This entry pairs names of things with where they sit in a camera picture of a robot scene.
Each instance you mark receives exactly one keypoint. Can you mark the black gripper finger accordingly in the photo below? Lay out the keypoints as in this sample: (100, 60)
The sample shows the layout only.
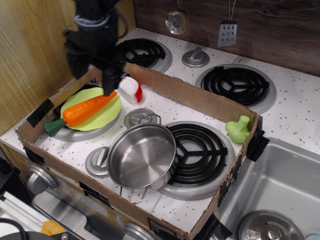
(78, 63)
(111, 78)

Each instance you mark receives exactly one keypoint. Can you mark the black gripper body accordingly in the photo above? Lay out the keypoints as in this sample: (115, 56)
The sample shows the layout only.
(99, 42)

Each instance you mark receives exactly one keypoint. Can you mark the orange toy carrot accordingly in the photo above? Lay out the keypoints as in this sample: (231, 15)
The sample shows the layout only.
(79, 113)

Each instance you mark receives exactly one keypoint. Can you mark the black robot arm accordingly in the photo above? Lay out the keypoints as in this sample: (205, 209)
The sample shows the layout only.
(92, 12)

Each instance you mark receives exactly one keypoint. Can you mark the light green plate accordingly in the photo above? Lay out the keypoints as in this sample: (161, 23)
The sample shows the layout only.
(105, 116)

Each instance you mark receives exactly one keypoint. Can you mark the white red toy cheese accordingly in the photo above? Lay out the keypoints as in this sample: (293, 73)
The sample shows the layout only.
(131, 90)

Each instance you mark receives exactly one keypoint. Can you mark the back left black burner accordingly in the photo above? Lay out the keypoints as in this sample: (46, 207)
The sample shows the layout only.
(146, 53)

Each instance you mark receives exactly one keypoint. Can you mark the front left burner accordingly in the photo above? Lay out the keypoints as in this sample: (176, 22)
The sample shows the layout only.
(67, 134)

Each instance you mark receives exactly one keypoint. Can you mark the stainless steel pot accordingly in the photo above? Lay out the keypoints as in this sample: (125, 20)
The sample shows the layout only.
(143, 157)

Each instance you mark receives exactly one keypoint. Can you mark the silver knob left of pot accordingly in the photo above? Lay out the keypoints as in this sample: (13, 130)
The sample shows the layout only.
(96, 162)

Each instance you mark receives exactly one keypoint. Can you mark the hanging metal strainer spoon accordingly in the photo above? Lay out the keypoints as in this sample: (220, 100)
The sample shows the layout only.
(177, 20)

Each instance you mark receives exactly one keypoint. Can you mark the silver back knob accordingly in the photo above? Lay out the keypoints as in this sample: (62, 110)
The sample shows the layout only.
(196, 58)

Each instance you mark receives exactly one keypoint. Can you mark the cardboard fence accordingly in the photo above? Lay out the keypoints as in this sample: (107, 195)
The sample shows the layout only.
(216, 106)

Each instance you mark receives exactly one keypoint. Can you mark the silver front stove knob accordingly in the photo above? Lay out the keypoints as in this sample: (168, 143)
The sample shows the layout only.
(39, 181)

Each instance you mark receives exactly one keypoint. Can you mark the silver stove knob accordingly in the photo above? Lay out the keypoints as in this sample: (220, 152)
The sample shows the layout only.
(134, 232)
(39, 181)

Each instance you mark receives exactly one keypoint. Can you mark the hanging metal spatula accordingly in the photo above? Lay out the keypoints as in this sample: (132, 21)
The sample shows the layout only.
(228, 29)

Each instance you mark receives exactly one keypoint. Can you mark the back right black burner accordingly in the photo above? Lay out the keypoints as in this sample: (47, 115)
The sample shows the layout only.
(243, 84)

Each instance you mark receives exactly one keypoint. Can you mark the green toy broccoli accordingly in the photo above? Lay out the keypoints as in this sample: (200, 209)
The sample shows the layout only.
(238, 130)

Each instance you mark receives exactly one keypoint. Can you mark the silver bottom stove knob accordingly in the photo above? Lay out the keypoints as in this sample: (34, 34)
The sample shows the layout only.
(134, 232)

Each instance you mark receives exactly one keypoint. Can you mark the grey toy sink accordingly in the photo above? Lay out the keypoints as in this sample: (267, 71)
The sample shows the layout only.
(285, 178)

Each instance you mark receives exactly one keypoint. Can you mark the steel lid in sink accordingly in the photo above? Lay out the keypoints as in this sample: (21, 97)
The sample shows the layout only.
(268, 225)

